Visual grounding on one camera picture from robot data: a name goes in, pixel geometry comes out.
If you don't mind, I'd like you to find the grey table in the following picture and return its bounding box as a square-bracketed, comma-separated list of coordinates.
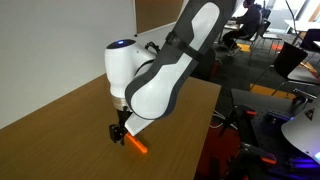
[287, 64, 320, 86]

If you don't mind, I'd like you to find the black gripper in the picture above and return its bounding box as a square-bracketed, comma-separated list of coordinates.
[109, 108, 134, 146]

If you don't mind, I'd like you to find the white office table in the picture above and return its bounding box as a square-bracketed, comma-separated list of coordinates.
[283, 19, 320, 34]

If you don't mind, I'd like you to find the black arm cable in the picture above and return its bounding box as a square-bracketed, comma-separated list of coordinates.
[144, 40, 162, 54]

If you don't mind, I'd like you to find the seated person in dark clothes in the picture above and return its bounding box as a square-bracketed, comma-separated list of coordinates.
[222, 0, 264, 58]

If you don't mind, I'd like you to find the black office chair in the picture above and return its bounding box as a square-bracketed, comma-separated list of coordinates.
[249, 41, 309, 98]

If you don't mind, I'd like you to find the orange marker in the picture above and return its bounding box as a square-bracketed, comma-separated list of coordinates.
[125, 132, 149, 154]

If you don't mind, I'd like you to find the dark blue chair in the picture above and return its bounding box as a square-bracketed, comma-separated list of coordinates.
[299, 28, 320, 53]

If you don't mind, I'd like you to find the white floor cable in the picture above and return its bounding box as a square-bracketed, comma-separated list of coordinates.
[210, 111, 231, 130]

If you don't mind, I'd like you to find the office chair under person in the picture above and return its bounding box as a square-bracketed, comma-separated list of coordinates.
[248, 19, 283, 60]

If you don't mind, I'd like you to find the brown cork pinboard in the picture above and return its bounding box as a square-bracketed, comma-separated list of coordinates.
[134, 0, 189, 36]

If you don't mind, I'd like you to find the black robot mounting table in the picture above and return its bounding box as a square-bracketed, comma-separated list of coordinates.
[229, 88, 320, 180]

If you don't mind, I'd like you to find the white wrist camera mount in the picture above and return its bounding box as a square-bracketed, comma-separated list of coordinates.
[124, 111, 156, 137]

